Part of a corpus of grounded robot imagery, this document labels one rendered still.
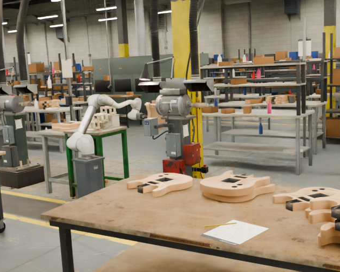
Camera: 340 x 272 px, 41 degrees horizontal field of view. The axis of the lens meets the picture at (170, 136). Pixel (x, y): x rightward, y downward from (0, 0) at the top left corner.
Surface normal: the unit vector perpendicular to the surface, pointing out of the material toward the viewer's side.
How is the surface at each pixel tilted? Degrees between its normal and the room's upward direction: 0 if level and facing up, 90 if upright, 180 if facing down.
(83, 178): 90
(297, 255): 0
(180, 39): 90
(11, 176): 90
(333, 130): 90
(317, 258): 0
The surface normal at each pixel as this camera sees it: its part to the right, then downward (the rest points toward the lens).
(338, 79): -0.60, 0.15
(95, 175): 0.76, 0.07
